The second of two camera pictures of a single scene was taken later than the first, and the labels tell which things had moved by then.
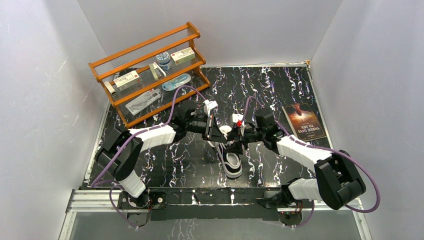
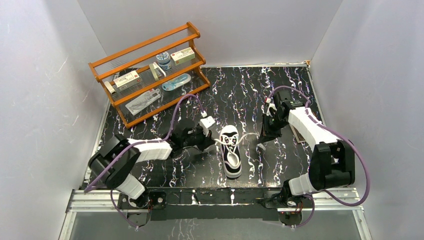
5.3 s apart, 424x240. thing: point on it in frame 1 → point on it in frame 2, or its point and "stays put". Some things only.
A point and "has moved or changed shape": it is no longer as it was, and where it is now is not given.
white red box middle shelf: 127,80 stays put
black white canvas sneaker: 231,162 stays put
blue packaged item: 176,82 stays put
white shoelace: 224,130 has moved or changed shape
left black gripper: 211,128 → 201,138
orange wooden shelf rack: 142,77 stays put
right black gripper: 235,148 → 268,134
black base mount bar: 233,204 stays put
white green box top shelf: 183,55 stays put
